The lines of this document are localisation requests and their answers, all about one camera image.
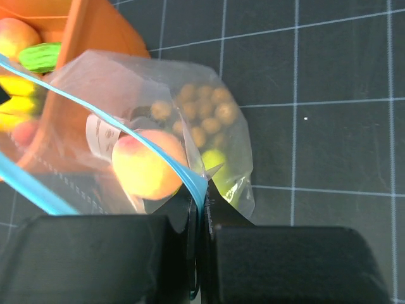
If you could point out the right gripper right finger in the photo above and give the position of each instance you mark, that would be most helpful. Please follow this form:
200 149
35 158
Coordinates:
246 263

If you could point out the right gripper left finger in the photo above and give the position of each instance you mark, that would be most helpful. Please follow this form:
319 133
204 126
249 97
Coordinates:
104 258

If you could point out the green pear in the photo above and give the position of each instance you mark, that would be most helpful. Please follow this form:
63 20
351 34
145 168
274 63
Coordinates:
216 164

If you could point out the peach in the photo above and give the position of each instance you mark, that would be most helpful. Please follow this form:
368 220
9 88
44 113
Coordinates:
143 173
24 132
16 36

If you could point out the clear zip top bag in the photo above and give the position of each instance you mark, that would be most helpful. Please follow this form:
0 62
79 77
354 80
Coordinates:
63 194

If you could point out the brown longan bunch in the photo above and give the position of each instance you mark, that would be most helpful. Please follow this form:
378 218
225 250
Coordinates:
209 111

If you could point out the yellow banana bunch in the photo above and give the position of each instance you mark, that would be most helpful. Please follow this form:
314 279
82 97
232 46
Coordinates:
26 100

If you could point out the black grid mat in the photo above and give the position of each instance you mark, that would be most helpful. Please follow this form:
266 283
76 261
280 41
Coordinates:
321 84

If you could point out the orange plastic basket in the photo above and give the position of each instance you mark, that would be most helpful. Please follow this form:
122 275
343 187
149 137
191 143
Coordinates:
99 64

